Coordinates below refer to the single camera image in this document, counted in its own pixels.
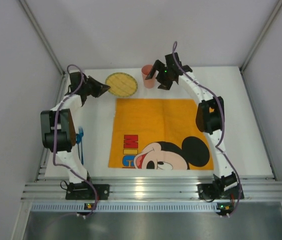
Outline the orange cartoon mouse cloth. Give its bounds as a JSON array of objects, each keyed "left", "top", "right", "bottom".
[{"left": 108, "top": 98, "right": 214, "bottom": 171}]

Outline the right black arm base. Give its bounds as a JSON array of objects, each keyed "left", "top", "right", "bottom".
[{"left": 197, "top": 183, "right": 239, "bottom": 202}]

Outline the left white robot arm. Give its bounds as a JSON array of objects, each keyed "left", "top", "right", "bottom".
[{"left": 40, "top": 71, "right": 111, "bottom": 184}]

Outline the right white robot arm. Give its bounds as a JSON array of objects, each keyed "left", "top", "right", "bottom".
[{"left": 145, "top": 51, "right": 243, "bottom": 202}]

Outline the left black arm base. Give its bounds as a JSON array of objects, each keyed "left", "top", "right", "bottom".
[{"left": 65, "top": 182, "right": 110, "bottom": 201}]

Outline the pink plastic cup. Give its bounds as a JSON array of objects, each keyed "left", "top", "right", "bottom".
[{"left": 141, "top": 64, "right": 155, "bottom": 89}]

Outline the woven bamboo round plate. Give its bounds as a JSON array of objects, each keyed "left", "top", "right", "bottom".
[{"left": 105, "top": 72, "right": 138, "bottom": 98}]

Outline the blue metal fork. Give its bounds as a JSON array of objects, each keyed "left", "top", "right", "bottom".
[{"left": 78, "top": 126, "right": 84, "bottom": 165}]

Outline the blue metal spoon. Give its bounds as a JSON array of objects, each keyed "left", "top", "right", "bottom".
[{"left": 76, "top": 133, "right": 82, "bottom": 145}]

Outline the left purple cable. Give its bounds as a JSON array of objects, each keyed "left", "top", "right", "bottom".
[{"left": 52, "top": 64, "right": 99, "bottom": 221}]

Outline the purple cable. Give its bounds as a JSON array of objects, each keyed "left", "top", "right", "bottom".
[
  {"left": 52, "top": 64, "right": 99, "bottom": 221},
  {"left": 172, "top": 41, "right": 243, "bottom": 218}
]

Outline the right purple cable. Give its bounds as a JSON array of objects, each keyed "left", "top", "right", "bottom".
[{"left": 172, "top": 41, "right": 243, "bottom": 218}]

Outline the perforated metal cable strip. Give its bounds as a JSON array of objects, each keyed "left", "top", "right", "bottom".
[{"left": 30, "top": 202, "right": 234, "bottom": 213}]

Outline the aluminium mounting rail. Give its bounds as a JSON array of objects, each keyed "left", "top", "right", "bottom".
[{"left": 21, "top": 176, "right": 282, "bottom": 202}]

